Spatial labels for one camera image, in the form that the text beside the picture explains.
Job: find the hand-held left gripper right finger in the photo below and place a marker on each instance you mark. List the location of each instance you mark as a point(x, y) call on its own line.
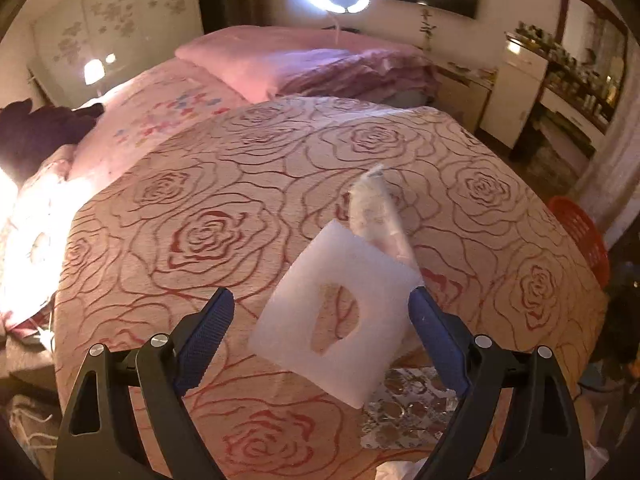
point(440, 345)

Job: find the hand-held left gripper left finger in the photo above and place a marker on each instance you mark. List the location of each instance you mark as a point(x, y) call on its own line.
point(207, 340)

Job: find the silver patterned wrapper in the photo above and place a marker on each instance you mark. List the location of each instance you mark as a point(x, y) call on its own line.
point(405, 410)

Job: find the white foam sheet with hole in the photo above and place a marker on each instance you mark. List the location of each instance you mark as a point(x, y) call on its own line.
point(285, 330)

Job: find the clear plastic bag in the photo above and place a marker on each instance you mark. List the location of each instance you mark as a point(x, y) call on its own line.
point(375, 220)

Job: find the orange plastic basket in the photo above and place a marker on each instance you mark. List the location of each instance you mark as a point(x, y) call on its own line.
point(585, 240)

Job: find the rose-patterned beige blanket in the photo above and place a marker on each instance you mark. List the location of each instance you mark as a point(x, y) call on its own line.
point(250, 185)

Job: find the pink printed bedding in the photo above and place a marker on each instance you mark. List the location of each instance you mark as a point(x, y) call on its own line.
point(30, 250)

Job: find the pink flower-print quilt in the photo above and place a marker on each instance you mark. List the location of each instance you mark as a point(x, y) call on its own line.
point(150, 105)

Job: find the low white table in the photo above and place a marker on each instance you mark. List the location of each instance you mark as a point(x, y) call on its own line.
point(462, 92)

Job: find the white lace curtain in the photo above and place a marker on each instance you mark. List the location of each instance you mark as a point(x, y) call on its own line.
point(615, 160)

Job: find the white cabinet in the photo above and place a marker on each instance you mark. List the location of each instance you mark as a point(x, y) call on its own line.
point(510, 90)

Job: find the dark purple cloth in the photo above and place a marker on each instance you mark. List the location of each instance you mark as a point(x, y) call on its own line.
point(35, 130)

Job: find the folded pink quilt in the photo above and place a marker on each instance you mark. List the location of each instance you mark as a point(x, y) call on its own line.
point(260, 60)

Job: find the row of cosmetic bottles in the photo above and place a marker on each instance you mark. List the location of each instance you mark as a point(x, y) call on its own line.
point(575, 80)

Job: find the artificial rose stem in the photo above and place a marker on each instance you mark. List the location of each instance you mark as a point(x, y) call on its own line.
point(426, 27)

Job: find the flower-print wardrobe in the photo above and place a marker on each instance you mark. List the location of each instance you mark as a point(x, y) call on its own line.
point(125, 10)

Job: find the wooden framed mirror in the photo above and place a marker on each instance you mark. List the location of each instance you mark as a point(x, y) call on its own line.
point(595, 35)

